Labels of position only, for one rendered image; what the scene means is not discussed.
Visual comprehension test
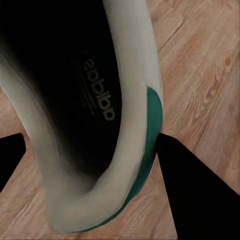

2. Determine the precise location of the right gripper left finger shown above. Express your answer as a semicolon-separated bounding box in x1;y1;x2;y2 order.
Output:
0;133;26;193

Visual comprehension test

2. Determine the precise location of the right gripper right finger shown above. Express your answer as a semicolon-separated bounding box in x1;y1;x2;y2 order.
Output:
157;133;240;240

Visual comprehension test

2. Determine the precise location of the gym shoe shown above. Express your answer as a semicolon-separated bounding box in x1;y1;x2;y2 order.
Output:
0;0;164;233

